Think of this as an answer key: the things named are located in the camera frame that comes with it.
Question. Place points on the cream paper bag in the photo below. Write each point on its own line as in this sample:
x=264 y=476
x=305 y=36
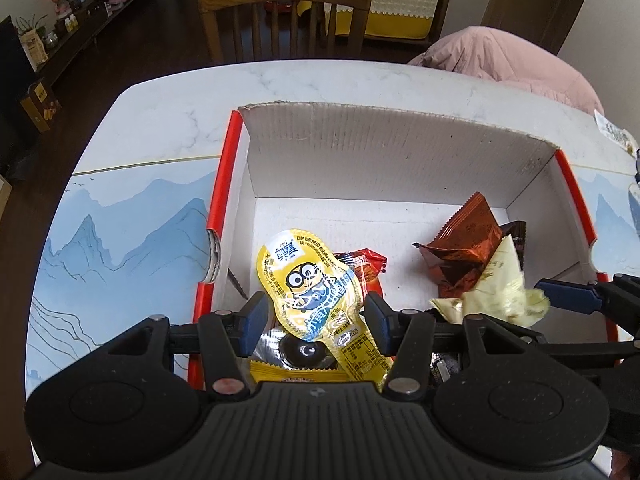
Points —
x=34 y=50

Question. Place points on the brown snack packet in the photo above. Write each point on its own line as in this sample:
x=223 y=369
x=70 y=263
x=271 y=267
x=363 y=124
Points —
x=465 y=245

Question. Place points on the wooden door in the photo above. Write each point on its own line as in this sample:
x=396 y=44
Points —
x=540 y=0

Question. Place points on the brown yellow gift box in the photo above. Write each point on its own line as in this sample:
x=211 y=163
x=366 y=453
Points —
x=40 y=107

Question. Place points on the pink jacket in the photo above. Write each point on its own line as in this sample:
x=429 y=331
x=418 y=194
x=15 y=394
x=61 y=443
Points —
x=500 y=60

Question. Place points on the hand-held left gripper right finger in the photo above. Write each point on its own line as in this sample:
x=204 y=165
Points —
x=378 y=322

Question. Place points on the small yellow snack packet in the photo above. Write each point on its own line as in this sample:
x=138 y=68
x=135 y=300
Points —
x=295 y=372

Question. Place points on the white paper packet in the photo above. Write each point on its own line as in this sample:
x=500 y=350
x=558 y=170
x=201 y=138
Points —
x=615 y=132

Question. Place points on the red snack packet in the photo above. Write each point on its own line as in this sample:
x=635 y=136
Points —
x=362 y=267

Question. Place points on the dark television cabinet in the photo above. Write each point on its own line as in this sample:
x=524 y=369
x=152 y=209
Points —
x=100 y=15

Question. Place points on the black silver snack packet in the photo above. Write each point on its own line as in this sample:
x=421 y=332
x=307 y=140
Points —
x=295 y=347

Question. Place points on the black drinks machine cabinet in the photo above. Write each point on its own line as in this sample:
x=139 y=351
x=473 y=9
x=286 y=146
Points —
x=10 y=55

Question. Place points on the dark sofa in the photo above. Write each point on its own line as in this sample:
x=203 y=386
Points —
x=447 y=10

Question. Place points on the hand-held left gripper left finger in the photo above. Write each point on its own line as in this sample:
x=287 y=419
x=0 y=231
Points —
x=256 y=317

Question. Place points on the red cardboard box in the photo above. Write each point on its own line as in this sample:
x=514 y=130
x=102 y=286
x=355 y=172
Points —
x=400 y=160

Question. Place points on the pale yellow snack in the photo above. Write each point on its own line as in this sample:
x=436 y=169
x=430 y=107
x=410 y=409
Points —
x=500 y=285

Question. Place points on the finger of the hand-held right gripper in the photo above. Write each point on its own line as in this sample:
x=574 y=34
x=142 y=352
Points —
x=590 y=351
x=570 y=294

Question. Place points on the yellow cartoon jelly pouch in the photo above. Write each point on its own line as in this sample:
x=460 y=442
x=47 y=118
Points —
x=300 y=280

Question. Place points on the mountain print table mat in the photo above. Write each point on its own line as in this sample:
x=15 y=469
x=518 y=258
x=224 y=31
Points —
x=125 y=240

